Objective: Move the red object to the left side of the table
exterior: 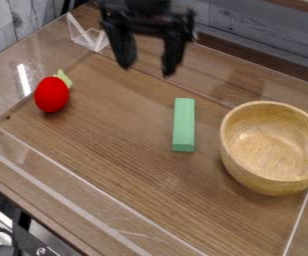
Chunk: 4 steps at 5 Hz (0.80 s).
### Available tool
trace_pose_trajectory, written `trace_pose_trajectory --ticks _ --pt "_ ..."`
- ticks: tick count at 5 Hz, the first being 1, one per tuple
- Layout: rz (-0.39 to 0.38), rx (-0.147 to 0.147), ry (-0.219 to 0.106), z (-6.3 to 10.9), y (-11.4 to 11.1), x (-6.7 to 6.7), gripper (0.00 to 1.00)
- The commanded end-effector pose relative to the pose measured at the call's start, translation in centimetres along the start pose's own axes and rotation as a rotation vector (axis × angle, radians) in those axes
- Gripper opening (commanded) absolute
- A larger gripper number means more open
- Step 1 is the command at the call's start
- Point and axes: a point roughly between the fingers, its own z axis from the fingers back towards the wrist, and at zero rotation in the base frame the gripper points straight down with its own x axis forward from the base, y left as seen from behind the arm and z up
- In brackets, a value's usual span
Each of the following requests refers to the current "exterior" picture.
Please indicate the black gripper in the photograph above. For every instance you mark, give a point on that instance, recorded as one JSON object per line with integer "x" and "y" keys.
{"x": 147, "y": 17}

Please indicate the green rectangular block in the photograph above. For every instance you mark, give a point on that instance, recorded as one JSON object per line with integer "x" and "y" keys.
{"x": 183, "y": 125}

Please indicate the wooden bowl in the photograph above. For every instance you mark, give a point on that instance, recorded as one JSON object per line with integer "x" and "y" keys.
{"x": 263, "y": 147}

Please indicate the clear acrylic corner bracket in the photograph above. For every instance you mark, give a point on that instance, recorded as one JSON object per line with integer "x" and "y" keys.
{"x": 91, "y": 38}

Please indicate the clear acrylic wall panel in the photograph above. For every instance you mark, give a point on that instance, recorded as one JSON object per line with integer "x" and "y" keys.
{"x": 91, "y": 220}

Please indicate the black table frame bracket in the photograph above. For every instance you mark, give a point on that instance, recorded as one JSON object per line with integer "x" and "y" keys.
{"x": 36, "y": 241}

